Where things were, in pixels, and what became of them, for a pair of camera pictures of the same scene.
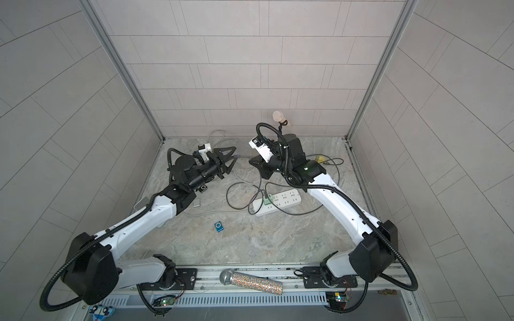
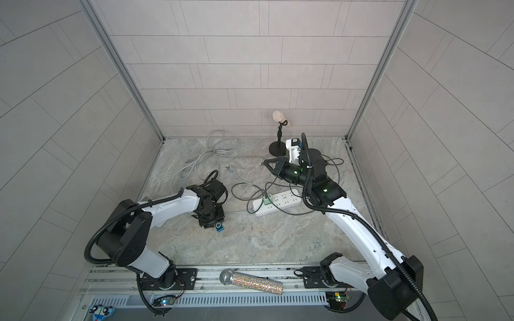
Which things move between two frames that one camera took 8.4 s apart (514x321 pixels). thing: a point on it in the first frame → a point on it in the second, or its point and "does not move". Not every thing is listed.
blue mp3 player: x=219 y=227 does not move
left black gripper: x=217 y=165 → x=211 y=224
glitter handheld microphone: x=229 y=277 does not move
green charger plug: x=266 y=200 does not move
